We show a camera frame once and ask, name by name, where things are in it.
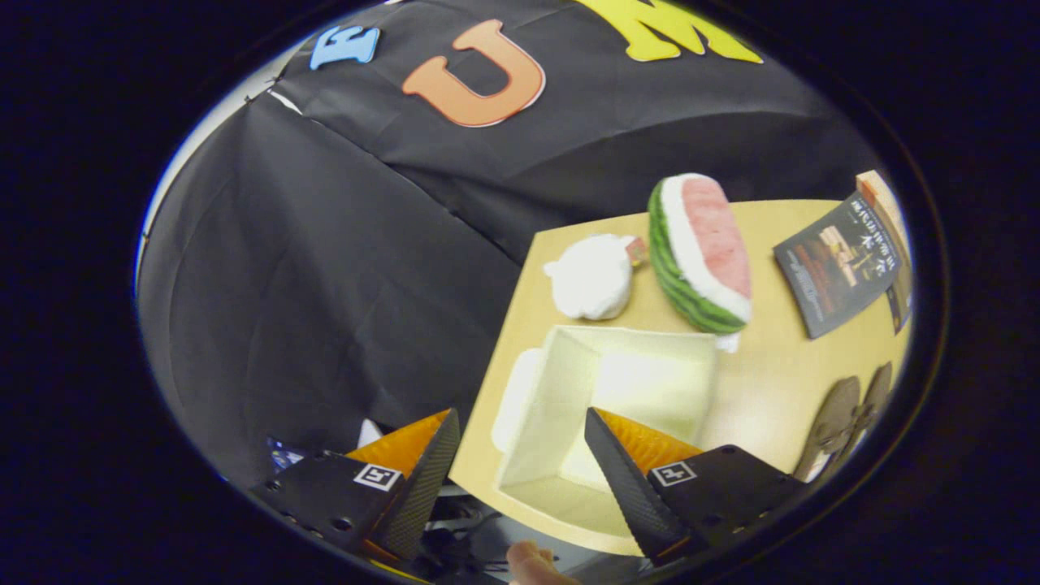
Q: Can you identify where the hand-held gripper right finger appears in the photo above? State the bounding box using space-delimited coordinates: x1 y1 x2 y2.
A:
583 407 811 568

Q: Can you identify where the cream fabric storage box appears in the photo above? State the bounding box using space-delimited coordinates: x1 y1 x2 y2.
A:
496 325 720 515

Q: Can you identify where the brown shoe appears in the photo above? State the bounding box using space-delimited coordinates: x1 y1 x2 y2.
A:
841 362 895 466
793 375 862 482

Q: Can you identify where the black backdrop cloth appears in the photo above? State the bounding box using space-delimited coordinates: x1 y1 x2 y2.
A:
134 0 882 488

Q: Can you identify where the dark cover book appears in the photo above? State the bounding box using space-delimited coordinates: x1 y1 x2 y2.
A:
773 192 902 340

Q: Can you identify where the white plush toy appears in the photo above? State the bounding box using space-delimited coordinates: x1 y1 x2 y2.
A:
542 233 649 321

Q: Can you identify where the blue lit screen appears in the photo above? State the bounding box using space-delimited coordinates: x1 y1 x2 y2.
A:
266 437 306 474

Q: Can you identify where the tangle of black cables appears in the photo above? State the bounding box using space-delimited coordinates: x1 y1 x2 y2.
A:
418 494 509 574

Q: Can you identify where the beige cover book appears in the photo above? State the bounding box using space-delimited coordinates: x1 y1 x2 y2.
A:
856 170 912 269

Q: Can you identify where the watermelon slice plush toy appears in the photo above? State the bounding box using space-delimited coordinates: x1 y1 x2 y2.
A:
647 173 753 336

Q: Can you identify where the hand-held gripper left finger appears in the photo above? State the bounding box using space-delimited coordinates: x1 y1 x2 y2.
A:
246 408 462 563

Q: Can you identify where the blue cover book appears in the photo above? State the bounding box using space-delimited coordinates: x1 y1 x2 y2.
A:
886 275 913 335

